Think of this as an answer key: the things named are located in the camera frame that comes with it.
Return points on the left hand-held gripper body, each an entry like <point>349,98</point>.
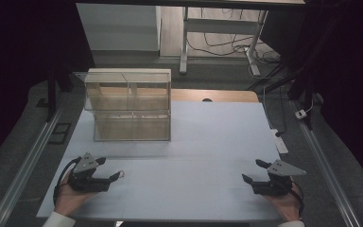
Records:
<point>85,176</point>

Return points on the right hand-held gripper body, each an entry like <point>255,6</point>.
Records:
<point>275,179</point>

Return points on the person's left hand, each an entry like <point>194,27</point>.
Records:
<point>71,198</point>

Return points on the person's right hand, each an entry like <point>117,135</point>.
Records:
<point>283,205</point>

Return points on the white power strip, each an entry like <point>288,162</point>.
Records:
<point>280,142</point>

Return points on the white right sleeve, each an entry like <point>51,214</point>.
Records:
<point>291,224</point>

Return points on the white sleeve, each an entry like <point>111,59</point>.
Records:
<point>59,220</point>
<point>291,224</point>

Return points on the white left sleeve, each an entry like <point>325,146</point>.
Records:
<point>59,220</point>

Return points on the white table mat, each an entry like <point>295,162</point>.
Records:
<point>195,164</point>

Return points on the clear acrylic display case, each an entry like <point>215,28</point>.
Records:
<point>129,107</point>

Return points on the small white adapter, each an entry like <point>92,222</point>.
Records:
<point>301,114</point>

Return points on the black table grommet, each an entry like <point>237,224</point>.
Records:
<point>207,100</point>

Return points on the white cabinet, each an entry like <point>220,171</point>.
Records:
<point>119,26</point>

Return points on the black floor socket frame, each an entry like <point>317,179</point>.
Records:
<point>60,133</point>

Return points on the metal floor rail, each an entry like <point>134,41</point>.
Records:
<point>25,167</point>
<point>327,170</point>

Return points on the white desk frame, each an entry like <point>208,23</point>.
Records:
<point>220,26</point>

